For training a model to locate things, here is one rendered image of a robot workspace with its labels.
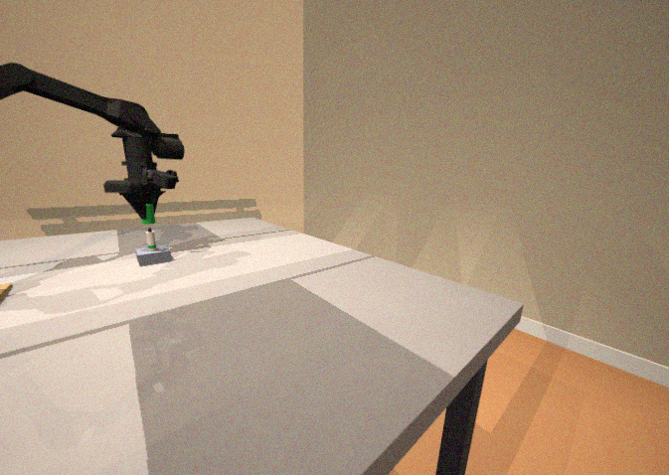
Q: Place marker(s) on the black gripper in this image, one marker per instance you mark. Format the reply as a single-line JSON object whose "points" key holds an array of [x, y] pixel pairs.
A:
{"points": [[137, 194]]}

